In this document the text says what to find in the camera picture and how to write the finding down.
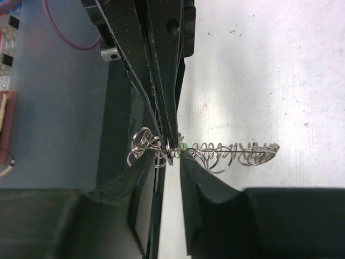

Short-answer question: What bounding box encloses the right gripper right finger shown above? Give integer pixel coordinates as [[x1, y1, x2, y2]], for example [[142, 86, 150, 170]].
[[180, 151, 344, 258]]

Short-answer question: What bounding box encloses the large metal keyring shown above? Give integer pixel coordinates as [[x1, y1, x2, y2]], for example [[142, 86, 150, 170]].
[[126, 127, 280, 174]]

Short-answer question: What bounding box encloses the green key tag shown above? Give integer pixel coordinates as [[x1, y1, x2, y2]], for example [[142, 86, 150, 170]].
[[175, 136, 189, 158]]

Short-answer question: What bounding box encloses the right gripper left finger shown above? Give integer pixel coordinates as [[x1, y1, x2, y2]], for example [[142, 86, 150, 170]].
[[1, 153, 155, 258]]

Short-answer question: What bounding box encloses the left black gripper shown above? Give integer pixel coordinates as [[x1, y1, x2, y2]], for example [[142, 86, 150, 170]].
[[81, 1, 195, 147]]

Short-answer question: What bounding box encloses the brown wooden strip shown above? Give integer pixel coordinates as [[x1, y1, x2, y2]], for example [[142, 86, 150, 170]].
[[1, 90, 17, 165]]

